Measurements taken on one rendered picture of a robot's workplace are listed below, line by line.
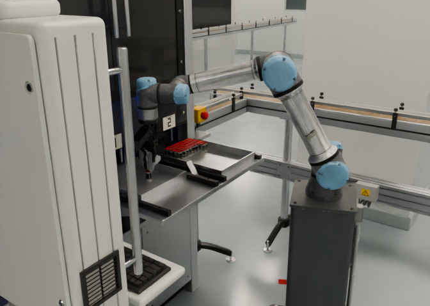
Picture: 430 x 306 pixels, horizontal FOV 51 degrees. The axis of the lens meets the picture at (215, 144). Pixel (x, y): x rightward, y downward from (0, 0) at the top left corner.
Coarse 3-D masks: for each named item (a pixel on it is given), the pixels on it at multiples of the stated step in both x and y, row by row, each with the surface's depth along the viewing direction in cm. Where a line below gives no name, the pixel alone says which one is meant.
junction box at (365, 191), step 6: (360, 186) 254; (366, 186) 252; (372, 186) 251; (378, 186) 251; (360, 192) 255; (366, 192) 253; (372, 192) 251; (378, 192) 253; (360, 198) 256; (366, 198) 254; (372, 198) 252
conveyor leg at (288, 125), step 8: (288, 120) 276; (288, 128) 277; (288, 136) 279; (288, 144) 281; (288, 152) 283; (288, 160) 284; (288, 184) 290; (288, 192) 292; (288, 200) 295; (288, 208) 297; (280, 216) 300
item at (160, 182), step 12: (120, 168) 190; (156, 168) 187; (168, 168) 183; (120, 180) 179; (144, 180) 179; (156, 180) 178; (168, 180) 170; (180, 180) 176; (120, 192) 164; (144, 192) 168; (156, 192) 165
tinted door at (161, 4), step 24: (120, 0) 169; (144, 0) 179; (168, 0) 191; (120, 24) 172; (144, 24) 182; (168, 24) 194; (144, 48) 184; (168, 48) 197; (144, 72) 187; (168, 72) 200
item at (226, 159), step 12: (216, 144) 209; (168, 156) 194; (192, 156) 203; (204, 156) 203; (216, 156) 202; (228, 156) 202; (240, 156) 202; (252, 156) 198; (204, 168) 183; (216, 168) 189; (228, 168) 183
